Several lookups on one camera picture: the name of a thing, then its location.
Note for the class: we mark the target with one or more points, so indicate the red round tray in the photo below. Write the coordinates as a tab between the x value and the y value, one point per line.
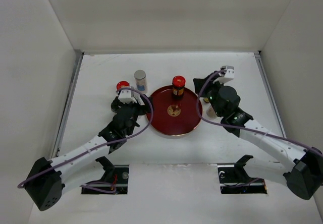
174	117

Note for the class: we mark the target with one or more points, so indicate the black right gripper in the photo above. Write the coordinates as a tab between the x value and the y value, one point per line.
210	84

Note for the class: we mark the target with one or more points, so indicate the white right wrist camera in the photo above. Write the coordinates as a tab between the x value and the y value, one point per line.
227	75

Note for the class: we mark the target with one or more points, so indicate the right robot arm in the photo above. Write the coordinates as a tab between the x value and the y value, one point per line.
302	165

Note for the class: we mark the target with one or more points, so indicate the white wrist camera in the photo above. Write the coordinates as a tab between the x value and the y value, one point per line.
127	96
227	75

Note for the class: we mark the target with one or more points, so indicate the pink lid seasoning jar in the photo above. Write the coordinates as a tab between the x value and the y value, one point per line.
211	113

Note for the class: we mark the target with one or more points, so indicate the silver cap shaker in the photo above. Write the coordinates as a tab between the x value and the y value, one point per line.
141	82

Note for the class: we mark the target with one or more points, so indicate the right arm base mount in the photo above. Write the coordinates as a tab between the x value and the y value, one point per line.
234	179

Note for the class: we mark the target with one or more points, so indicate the red cap chili jar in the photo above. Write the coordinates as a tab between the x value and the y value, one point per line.
122	84

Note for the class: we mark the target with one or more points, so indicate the aluminium table edge rail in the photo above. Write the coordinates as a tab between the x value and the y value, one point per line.
63	121

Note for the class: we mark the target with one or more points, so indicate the black lid spice jar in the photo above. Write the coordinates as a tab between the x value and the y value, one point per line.
115	105

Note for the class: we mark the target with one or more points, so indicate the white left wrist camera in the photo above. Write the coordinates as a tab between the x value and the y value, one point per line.
127	96

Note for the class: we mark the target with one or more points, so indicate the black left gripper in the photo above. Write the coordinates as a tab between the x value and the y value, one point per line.
143	109

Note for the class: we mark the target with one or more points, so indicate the red cap sauce jar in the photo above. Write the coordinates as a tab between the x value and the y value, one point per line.
178	85

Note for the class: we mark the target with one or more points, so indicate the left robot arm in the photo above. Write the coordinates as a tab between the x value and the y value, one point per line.
86	166

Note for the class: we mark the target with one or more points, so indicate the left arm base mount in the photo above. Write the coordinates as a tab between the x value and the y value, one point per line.
114	180

